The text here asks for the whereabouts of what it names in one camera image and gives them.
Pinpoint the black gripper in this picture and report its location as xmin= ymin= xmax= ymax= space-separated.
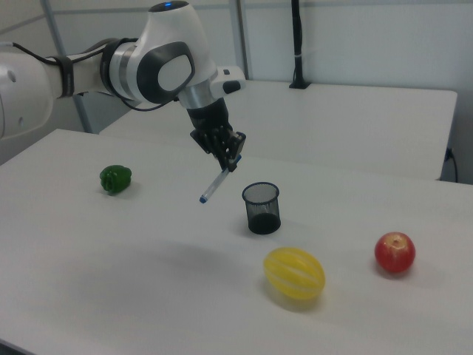
xmin=186 ymin=96 xmax=248 ymax=174

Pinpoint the white marker with blue cap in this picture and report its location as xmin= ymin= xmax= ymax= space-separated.
xmin=198 ymin=155 xmax=243 ymax=206

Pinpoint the black mesh pen cup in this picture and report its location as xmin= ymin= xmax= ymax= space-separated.
xmin=242 ymin=181 xmax=282 ymax=236

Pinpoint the white side table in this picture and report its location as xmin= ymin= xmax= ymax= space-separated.
xmin=97 ymin=78 xmax=460 ymax=182

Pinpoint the green bell pepper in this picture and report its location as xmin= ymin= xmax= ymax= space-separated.
xmin=99 ymin=164 xmax=133 ymax=195

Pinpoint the black pole with base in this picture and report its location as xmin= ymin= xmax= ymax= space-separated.
xmin=288 ymin=0 xmax=313 ymax=91

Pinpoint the yellow striped melon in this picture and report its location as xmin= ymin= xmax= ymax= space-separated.
xmin=262 ymin=246 xmax=327 ymax=302

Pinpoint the red apple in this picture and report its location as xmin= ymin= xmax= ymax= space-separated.
xmin=374 ymin=231 xmax=417 ymax=275

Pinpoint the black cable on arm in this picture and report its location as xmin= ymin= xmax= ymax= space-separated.
xmin=0 ymin=36 xmax=183 ymax=112

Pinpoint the black plug with cable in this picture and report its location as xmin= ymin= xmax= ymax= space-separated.
xmin=445 ymin=146 xmax=460 ymax=183

